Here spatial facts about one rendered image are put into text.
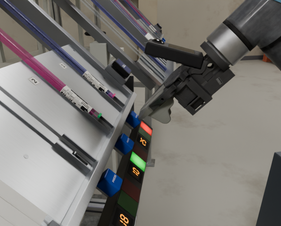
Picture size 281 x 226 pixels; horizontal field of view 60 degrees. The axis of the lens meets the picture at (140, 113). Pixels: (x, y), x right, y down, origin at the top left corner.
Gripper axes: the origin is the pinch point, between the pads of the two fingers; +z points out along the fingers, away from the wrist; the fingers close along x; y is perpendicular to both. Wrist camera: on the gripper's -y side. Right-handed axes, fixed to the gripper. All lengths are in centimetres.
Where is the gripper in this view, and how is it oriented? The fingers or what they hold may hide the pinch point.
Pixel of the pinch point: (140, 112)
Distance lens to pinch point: 54.7
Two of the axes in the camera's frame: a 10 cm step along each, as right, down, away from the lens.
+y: 7.3, 6.6, 1.8
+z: -6.7, 6.4, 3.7
